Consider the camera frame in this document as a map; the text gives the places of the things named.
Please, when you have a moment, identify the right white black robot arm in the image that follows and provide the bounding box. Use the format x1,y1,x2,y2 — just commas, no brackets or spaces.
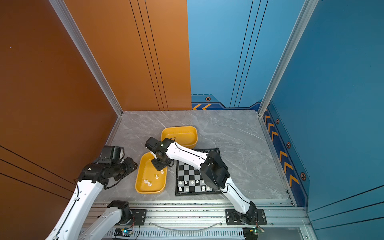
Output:
145,137,257,225

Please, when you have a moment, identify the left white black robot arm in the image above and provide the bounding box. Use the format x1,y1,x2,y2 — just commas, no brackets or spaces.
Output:
47,146,138,240

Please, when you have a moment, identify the yellow tray with white pieces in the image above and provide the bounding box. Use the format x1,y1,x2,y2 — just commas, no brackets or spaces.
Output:
135,153,168,194

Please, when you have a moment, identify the black white chess board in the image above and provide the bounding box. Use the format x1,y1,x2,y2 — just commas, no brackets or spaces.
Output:
175,161,223,196

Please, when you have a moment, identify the yellow tray with black pieces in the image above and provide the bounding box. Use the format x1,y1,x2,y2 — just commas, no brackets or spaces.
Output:
161,126,198,149

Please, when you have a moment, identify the left green circuit board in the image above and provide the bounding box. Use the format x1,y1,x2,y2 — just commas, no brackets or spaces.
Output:
113,228,134,240

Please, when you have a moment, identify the green circuit board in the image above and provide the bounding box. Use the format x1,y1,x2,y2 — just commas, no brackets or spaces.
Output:
243,228,265,240
113,228,134,240

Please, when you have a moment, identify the right green circuit board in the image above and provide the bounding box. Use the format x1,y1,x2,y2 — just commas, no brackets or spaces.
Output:
243,228,265,240

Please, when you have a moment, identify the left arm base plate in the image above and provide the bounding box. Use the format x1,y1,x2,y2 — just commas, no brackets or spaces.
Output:
118,209,147,227

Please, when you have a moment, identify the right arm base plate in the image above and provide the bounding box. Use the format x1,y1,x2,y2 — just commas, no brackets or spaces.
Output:
225,209,268,226

